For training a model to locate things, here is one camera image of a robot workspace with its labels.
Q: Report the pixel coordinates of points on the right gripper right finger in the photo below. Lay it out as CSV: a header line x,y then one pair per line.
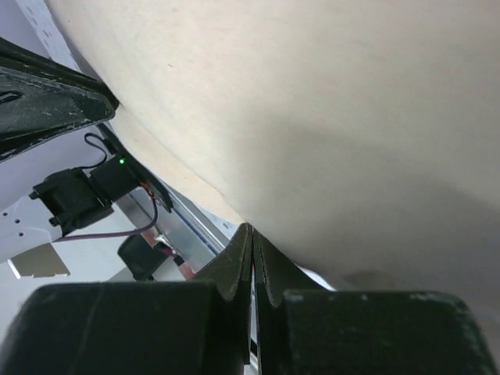
x,y
304,328

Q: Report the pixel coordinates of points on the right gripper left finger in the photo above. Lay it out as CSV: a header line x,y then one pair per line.
x,y
198,326

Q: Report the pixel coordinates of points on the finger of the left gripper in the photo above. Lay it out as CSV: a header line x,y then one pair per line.
x,y
42,99

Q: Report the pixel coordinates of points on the beige cloth mat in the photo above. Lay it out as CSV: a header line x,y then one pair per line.
x,y
360,137

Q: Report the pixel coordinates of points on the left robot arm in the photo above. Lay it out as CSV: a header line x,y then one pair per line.
x,y
75,198

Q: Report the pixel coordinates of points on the aluminium frame rail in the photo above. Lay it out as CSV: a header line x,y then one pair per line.
x,y
195,234

